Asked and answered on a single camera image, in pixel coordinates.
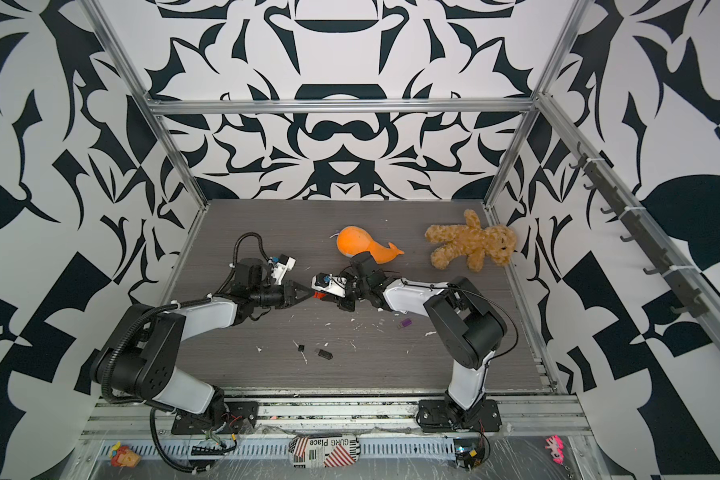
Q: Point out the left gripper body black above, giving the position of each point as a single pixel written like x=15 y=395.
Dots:
x=289 y=299

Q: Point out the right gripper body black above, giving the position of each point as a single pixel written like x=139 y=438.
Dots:
x=355 y=291

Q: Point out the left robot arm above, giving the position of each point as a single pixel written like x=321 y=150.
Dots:
x=137 y=364

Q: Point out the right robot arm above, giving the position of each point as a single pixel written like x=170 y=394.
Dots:
x=468 y=325

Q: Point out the orange plush whale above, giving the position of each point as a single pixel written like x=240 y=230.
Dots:
x=352 y=241

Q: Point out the brown teddy bear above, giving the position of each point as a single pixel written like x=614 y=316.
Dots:
x=471 y=241

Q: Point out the small electronics board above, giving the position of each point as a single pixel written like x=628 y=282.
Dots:
x=471 y=453

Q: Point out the red yellow toy figure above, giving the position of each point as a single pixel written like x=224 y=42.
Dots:
x=123 y=456

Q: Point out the pink toy figure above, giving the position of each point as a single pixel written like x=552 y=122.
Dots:
x=555 y=446

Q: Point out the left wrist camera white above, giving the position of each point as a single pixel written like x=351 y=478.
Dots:
x=279 y=267

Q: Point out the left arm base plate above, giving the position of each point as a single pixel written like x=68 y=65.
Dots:
x=235 y=417

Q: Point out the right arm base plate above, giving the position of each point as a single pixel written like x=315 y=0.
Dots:
x=446 y=415

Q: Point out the black wall hook rack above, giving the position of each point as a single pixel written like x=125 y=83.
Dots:
x=644 y=231

